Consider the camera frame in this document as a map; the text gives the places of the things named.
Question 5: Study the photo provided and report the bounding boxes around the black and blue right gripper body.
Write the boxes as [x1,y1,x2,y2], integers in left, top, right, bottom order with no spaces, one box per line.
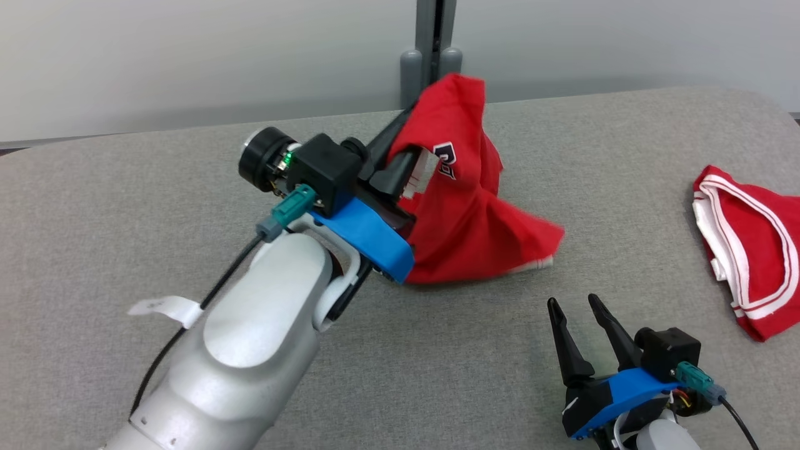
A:
[561,367,713,441]

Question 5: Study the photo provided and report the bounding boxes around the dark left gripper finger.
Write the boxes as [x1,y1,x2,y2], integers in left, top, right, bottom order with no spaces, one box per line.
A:
[366,107,418,167]
[370,149,426,196]

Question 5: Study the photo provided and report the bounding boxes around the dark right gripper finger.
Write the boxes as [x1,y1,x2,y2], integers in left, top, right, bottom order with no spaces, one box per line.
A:
[547,297,594,389]
[587,294,643,373]

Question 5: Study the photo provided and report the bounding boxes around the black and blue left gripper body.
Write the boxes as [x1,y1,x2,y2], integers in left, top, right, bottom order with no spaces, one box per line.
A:
[238,127,417,284]

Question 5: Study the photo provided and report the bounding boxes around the red shorts with white stripe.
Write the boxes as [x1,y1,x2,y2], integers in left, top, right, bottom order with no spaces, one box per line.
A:
[386,73,566,285]

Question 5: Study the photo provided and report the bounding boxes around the red and white jersey shirt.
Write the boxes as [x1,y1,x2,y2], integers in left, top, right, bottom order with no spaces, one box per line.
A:
[692,165,800,343]

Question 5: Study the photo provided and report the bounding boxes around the teal right cable connector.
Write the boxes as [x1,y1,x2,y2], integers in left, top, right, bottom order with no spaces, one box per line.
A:
[675,361,728,405]

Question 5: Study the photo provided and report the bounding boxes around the teal cable connector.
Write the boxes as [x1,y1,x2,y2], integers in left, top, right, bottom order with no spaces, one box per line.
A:
[675,361,728,405]
[256,184,318,243]

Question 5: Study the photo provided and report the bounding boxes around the teal left cable connector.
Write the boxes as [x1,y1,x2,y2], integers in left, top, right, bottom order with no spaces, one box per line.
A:
[256,184,318,243]

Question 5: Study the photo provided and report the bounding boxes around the grey metal partition post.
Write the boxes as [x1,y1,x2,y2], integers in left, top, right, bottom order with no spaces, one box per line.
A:
[400,0,464,108]

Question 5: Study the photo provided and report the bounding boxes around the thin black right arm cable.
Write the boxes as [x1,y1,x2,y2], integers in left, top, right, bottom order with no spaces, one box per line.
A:
[719,395,760,450]

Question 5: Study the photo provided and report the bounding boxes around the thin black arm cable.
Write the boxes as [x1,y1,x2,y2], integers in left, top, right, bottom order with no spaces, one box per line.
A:
[719,395,760,450]
[128,232,266,419]

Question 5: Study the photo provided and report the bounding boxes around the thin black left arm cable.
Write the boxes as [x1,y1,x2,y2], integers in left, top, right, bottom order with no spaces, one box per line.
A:
[128,232,266,419]

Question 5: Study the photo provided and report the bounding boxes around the white paper cable tag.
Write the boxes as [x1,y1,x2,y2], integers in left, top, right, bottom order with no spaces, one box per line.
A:
[128,296,204,330]

